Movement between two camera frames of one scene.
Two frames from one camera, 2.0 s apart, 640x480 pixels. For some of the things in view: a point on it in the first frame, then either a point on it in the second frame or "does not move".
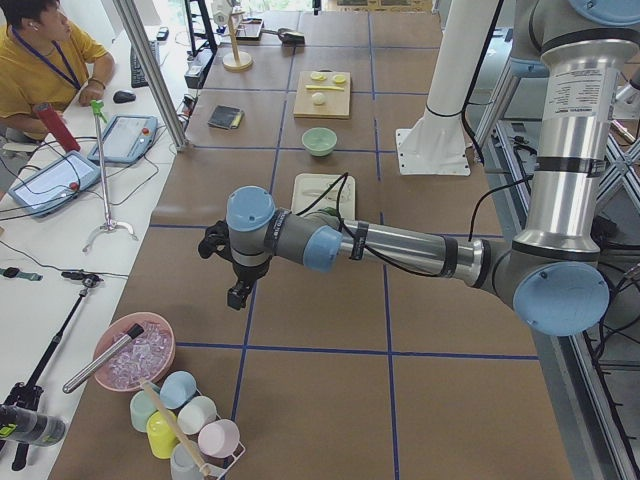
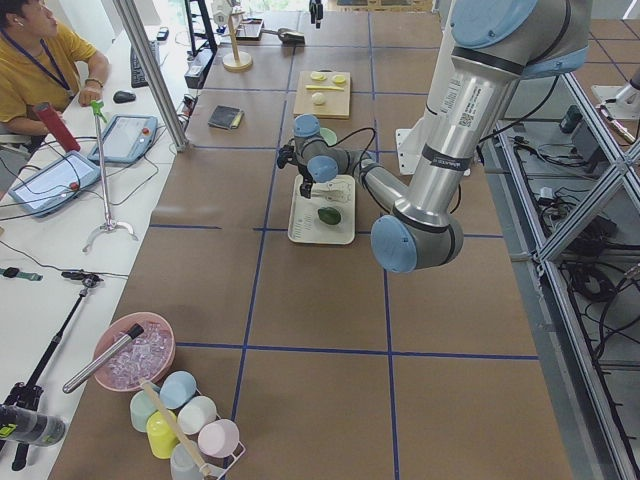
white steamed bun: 318,98 does not move
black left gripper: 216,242 → 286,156
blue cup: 177,387 does not move
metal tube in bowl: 93,366 does not move
